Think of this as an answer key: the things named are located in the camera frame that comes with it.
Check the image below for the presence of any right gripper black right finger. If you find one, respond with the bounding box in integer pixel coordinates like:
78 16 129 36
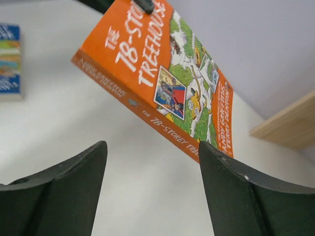
199 141 315 236

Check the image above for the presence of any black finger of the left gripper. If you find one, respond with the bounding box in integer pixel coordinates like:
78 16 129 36
134 0 155 14

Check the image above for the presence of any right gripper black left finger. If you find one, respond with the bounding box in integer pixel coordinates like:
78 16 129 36
0 141 108 236

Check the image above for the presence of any orange treehouse book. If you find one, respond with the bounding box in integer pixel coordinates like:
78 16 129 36
72 0 234 160

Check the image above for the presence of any wooden two-tier shelf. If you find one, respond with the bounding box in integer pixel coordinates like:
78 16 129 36
250 90 315 150

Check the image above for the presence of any blue colourful picture book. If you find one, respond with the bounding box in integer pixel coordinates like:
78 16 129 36
0 23 22 102

